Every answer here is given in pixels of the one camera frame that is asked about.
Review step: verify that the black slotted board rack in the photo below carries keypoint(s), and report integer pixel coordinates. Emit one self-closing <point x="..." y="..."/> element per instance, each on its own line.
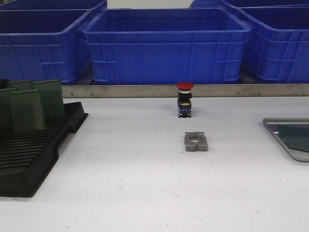
<point x="26" y="158"/>

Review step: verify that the grey split clamp block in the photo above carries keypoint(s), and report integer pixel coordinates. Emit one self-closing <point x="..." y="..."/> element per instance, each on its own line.
<point x="195" y="141"/>

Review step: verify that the metal tray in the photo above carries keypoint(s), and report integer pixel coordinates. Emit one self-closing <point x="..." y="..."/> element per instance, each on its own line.
<point x="271" y="125"/>

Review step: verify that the green perforated circuit board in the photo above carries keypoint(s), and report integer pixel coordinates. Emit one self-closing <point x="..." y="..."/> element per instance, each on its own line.
<point x="6" y="120"/>
<point x="51" y="91"/>
<point x="295" y="137"/>
<point x="27" y="110"/>
<point x="20" y="85"/>

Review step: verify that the blue plastic crate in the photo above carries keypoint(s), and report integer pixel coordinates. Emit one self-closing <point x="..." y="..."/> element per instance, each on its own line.
<point x="53" y="4"/>
<point x="211" y="4"/>
<point x="166" y="46"/>
<point x="43" y="44"/>

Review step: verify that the red emergency stop button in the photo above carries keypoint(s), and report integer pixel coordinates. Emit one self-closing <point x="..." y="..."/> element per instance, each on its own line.
<point x="184" y="99"/>

